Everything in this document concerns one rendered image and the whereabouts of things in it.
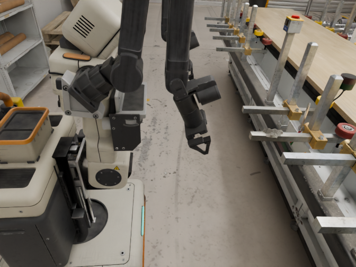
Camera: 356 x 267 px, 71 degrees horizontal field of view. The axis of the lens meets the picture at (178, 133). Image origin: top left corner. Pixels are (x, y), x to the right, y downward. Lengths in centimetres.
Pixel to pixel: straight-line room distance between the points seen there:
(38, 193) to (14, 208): 9
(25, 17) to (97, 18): 287
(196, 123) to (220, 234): 116
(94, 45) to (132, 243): 98
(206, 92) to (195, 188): 138
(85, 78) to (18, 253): 86
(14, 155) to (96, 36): 56
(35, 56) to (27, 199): 289
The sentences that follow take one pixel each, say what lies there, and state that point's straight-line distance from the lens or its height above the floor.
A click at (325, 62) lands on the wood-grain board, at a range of 207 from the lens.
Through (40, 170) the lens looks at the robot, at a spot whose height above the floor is 81.
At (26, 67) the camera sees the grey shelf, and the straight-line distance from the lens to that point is 386.
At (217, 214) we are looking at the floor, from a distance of 187.
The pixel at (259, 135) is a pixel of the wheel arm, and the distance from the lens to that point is 114.
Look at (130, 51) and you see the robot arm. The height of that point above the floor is 130.
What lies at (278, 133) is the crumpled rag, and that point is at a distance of 117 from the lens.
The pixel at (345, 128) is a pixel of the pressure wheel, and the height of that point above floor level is 90.
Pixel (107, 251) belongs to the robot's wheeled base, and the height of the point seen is 28.
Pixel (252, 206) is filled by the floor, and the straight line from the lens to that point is 198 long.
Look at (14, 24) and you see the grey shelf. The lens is 370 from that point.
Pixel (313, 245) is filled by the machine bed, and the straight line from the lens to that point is 176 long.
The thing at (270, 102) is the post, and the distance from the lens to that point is 173.
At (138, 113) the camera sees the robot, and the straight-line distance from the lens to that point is 86.
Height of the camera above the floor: 151
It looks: 37 degrees down
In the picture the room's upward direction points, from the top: 4 degrees clockwise
